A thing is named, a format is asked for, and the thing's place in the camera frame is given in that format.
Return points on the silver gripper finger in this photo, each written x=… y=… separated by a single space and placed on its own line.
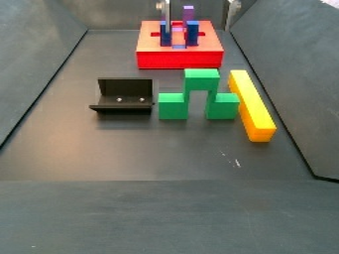
x=234 y=8

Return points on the yellow long block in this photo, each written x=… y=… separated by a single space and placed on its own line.
x=254 y=113

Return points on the red insertion board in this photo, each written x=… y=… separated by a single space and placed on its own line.
x=179 y=56

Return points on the blue U-shaped block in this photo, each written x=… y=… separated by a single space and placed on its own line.
x=192 y=33

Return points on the green arch block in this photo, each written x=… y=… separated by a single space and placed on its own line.
x=222 y=105

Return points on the black angled bracket holder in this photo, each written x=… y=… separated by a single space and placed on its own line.
x=124 y=93

